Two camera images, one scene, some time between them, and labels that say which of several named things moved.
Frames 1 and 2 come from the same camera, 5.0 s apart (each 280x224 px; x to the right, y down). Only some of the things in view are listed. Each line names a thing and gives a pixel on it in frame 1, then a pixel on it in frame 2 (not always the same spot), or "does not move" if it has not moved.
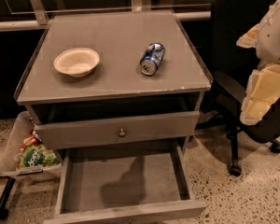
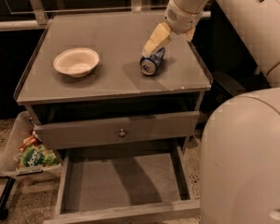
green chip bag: x=35 y=156 does not move
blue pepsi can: x=152 y=58 does not move
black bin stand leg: x=2 y=208 does not move
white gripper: x=274 y=36 → x=181 y=20
